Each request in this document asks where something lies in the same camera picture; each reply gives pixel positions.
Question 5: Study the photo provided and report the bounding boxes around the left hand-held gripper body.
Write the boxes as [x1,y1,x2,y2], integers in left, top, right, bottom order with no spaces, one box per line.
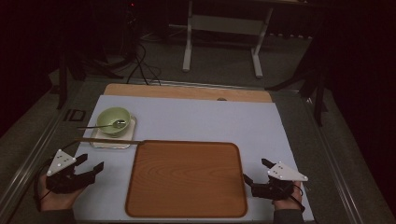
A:
[46,148,96,195]

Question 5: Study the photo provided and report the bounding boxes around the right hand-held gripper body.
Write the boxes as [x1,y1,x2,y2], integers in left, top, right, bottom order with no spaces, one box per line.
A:
[250,161,309,202]

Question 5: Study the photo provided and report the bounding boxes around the white square plate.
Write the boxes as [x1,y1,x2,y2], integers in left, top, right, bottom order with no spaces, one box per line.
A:
[90,115,138,150]

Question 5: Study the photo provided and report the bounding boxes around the metal spoon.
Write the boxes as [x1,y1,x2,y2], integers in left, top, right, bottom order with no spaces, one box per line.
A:
[77,119,127,131]

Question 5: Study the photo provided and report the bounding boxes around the green bowl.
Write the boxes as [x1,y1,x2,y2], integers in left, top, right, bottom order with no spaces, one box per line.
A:
[96,106,133,138]

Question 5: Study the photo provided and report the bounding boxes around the brown wooden tray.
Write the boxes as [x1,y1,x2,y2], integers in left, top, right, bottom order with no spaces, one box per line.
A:
[124,139,249,218]

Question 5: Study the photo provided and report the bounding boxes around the person's left hand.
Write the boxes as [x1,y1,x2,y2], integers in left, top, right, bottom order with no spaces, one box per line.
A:
[38,173,87,213]

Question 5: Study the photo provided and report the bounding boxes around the person's right hand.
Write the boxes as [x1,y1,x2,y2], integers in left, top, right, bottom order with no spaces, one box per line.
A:
[272,181,304,213]

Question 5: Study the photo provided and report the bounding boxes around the black floor socket box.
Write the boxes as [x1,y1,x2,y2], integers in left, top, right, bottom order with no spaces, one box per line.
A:
[63,108,87,123]

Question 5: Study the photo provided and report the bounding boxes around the black tripod stand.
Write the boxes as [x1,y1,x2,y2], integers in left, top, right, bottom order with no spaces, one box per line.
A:
[56,43,125,110]

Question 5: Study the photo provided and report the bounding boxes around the white table mat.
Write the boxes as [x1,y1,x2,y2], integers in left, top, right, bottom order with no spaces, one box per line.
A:
[73,94,316,222]

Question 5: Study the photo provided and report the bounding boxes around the black stand with angled legs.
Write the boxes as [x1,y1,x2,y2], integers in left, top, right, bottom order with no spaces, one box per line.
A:
[266,18,330,128]

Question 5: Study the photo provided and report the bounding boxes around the dark device with red light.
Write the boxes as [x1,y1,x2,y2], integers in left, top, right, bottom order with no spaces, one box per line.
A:
[123,0,139,62]

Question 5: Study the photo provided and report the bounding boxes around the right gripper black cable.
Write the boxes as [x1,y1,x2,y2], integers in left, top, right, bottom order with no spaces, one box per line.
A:
[290,182,307,214]

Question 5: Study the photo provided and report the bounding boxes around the long metal floor rail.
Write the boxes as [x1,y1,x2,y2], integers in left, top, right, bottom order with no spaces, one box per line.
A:
[0,106,64,216]
[302,95,366,224]

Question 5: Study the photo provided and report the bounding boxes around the black floor cables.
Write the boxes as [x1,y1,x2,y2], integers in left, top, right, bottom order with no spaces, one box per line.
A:
[125,40,163,87]

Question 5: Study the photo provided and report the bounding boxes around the white metal table frame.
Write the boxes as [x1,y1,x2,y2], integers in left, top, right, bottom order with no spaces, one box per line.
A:
[181,0,275,79]

